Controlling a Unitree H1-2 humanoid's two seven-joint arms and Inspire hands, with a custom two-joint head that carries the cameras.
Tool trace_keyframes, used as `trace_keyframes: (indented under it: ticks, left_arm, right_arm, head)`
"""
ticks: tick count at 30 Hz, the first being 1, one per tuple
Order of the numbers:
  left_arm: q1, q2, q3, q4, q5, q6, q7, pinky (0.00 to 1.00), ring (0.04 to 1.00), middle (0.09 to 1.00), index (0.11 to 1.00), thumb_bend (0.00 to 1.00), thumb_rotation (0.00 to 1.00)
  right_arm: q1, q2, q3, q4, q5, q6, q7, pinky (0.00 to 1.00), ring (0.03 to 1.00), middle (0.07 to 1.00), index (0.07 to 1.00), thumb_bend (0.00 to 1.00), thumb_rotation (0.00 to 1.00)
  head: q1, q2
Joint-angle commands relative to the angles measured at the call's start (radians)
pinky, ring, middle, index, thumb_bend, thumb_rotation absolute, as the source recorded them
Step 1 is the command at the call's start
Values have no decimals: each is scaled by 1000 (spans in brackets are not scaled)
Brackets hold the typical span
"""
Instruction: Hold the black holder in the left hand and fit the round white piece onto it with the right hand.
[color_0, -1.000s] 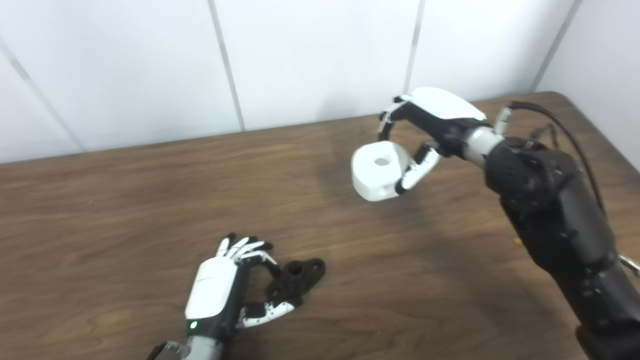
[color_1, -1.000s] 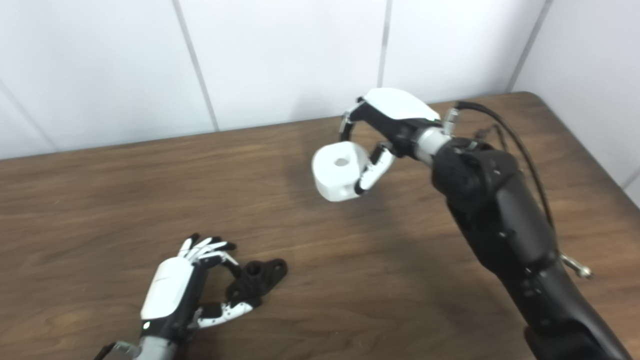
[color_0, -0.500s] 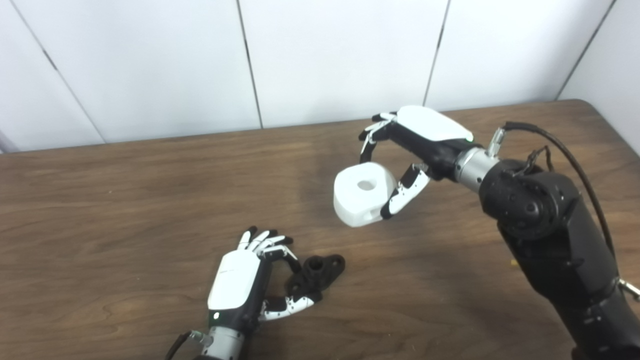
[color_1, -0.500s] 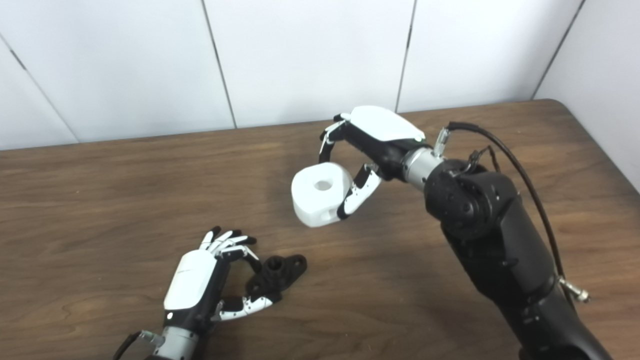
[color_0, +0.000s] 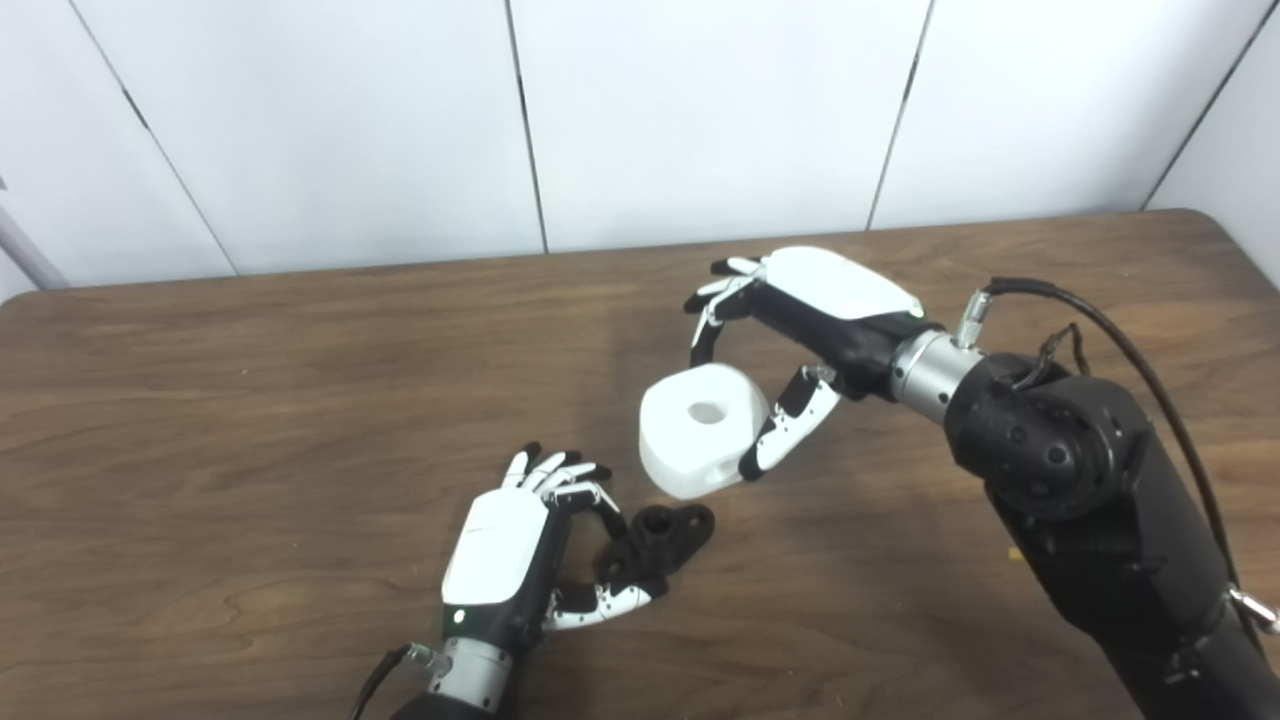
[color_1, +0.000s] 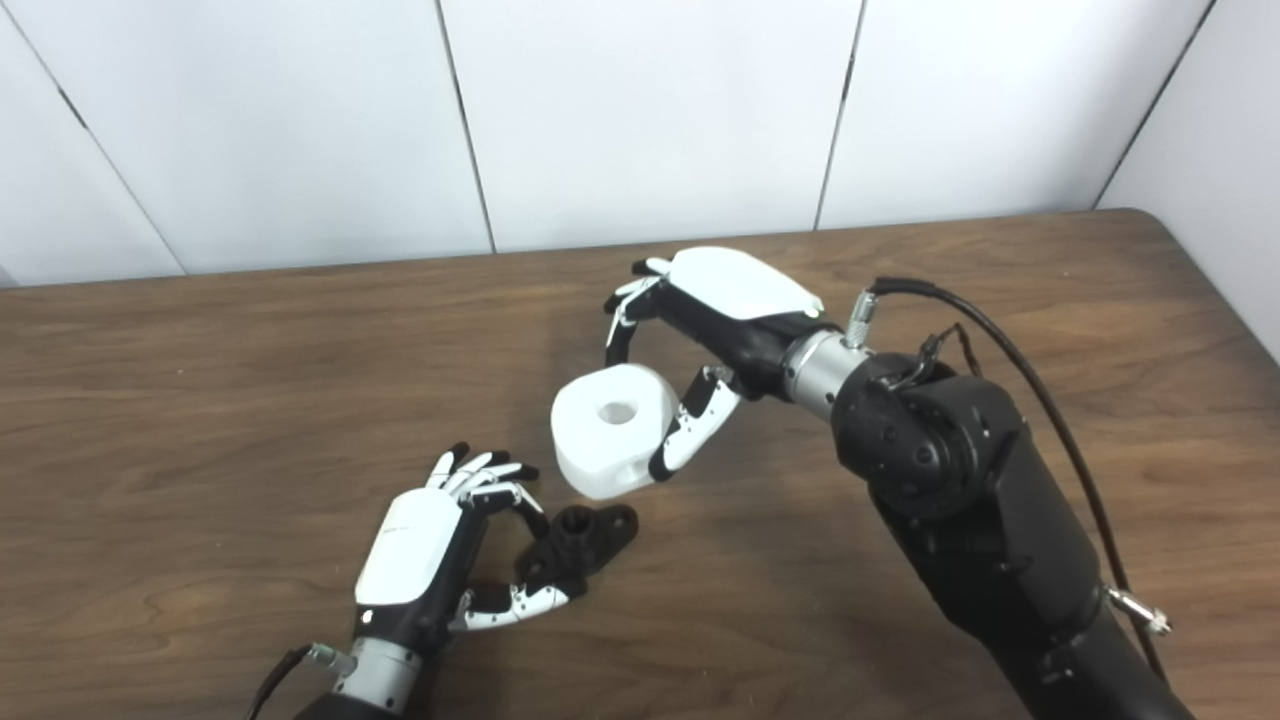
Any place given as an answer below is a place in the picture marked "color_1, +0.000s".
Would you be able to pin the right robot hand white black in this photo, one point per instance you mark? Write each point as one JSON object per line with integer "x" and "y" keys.
{"x": 735, "y": 285}

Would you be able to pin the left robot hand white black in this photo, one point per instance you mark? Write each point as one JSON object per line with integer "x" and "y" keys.
{"x": 410, "y": 550}

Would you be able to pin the black flanged holder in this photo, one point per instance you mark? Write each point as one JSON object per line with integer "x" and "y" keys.
{"x": 590, "y": 530}

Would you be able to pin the round white piece with holes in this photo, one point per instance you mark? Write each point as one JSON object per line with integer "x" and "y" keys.
{"x": 600, "y": 450}

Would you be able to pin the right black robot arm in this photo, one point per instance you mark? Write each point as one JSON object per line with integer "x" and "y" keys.
{"x": 960, "y": 480}

